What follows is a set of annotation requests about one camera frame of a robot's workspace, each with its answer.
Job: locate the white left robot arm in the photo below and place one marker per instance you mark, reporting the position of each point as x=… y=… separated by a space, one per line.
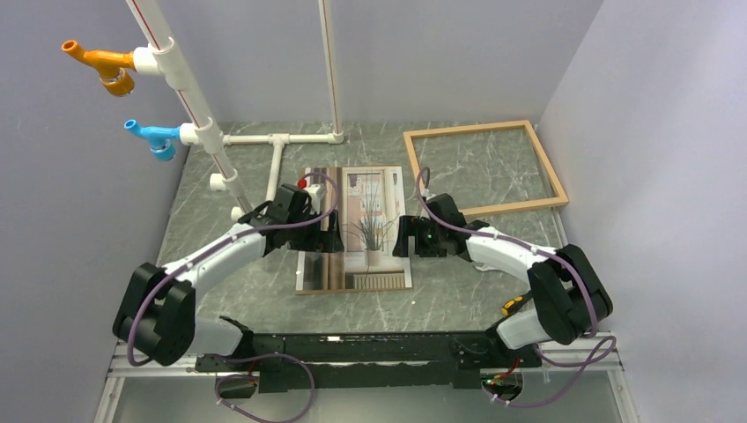
x=157 y=316

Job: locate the white pvc pipe rack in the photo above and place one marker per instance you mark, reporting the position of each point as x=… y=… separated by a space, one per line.
x=162 y=57

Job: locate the black yellow screwdriver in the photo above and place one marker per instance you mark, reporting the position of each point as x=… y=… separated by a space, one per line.
x=514 y=305

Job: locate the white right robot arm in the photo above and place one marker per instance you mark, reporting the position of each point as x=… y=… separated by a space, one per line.
x=565 y=299

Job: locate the printed plant photo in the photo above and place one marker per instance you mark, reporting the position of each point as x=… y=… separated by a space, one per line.
x=365 y=227

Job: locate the wooden picture frame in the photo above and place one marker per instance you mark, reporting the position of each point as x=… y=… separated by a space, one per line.
x=488 y=168

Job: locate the orange pipe fitting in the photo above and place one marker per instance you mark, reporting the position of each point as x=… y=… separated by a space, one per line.
x=112 y=67

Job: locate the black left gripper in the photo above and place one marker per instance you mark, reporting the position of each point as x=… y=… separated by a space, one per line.
x=322 y=241

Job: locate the silver open-end wrench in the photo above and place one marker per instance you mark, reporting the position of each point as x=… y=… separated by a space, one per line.
x=483 y=267

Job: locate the brown frame backing board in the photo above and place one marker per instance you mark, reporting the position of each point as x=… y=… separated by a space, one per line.
x=327 y=291

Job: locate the blue pipe fitting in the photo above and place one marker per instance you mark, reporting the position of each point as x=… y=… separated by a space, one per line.
x=159 y=139

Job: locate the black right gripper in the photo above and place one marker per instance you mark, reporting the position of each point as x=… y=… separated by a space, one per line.
x=412 y=226

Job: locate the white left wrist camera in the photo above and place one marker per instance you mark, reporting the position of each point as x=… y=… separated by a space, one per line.
x=316 y=191

